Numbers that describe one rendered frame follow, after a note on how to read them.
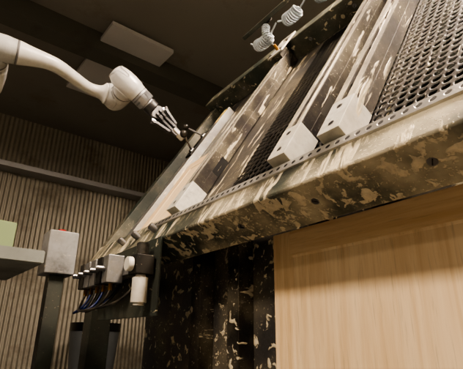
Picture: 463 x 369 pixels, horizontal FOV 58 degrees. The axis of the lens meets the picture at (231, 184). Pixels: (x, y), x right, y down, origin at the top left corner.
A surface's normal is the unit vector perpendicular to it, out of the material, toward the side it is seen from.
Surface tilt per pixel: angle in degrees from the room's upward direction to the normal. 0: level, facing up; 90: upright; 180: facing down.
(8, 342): 90
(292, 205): 148
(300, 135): 90
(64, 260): 90
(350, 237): 90
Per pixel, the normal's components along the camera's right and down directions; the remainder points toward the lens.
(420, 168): -0.44, 0.68
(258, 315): -0.80, -0.22
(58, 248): 0.59, -0.28
